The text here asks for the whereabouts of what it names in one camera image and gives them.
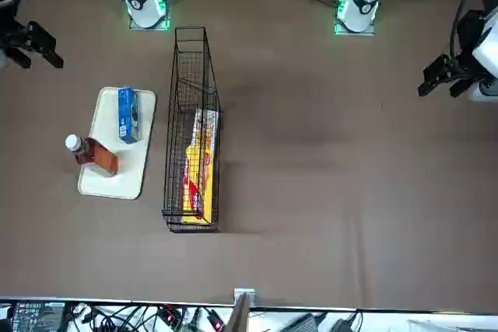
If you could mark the blue Oreo cookie box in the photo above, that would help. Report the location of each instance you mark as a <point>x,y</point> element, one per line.
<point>128,114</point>

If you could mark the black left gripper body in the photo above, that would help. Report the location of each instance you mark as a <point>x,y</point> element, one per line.
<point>467,36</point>

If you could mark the brown tea bottle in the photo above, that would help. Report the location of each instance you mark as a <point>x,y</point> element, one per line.
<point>97,157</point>

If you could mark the black labelled power adapter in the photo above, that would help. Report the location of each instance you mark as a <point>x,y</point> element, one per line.
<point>35,316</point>

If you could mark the aluminium camera post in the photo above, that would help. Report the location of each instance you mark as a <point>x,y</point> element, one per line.
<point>239,316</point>

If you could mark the dark power brick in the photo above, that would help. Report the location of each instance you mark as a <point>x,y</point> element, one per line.
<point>344,326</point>
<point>305,324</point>

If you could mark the cream plastic tray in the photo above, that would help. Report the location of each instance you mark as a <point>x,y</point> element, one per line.
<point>116,188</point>

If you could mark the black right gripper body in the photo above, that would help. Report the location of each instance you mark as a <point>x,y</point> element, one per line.
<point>13,36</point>

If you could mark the black plug with red light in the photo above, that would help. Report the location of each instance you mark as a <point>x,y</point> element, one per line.
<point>215,322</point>
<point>170,314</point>

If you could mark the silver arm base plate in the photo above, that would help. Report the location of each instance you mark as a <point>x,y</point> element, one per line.
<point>163,25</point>
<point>369,32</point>

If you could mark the white cracker box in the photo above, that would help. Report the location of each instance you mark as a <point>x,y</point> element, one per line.
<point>206,126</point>

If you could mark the yellow wafer box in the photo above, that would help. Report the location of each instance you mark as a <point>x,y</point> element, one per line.
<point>196,176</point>

